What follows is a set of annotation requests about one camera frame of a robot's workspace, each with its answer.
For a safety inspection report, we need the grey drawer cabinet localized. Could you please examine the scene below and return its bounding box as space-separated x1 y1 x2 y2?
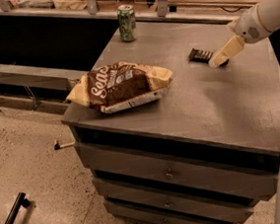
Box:
63 23 280 224

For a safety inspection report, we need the dark chocolate rxbar wrapper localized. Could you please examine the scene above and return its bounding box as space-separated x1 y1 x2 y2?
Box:
186 44 231 70

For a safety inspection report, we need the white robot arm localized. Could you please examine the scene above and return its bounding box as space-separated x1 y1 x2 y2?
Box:
209 0 280 68

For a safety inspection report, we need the side crank handle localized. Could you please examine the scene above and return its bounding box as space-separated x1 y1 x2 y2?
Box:
53 140 75 151

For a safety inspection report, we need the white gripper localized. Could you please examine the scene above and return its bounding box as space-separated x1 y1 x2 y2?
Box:
209 3 272 68

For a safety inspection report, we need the grey drawer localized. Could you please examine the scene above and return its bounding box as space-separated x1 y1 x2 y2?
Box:
76 142 277 205
105 200 218 224
93 178 252 224

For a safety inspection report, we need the grey metal counter rail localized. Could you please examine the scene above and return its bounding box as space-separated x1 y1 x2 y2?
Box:
0 64 84 91

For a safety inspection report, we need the middle grey drawer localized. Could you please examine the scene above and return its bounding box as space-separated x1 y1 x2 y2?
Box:
93 178 252 224

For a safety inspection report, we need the top grey drawer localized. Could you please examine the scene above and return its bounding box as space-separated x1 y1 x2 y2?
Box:
76 142 277 205

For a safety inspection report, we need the green soda can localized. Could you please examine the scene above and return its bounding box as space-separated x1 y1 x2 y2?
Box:
117 4 137 42

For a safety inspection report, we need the black metal bar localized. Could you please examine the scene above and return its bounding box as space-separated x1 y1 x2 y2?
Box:
4 192 30 224

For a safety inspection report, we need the bottom grey drawer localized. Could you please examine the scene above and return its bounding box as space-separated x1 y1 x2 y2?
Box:
105 200 218 224

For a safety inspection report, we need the brown yellow chip bag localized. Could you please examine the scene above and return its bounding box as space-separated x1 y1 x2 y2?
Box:
66 61 173 114

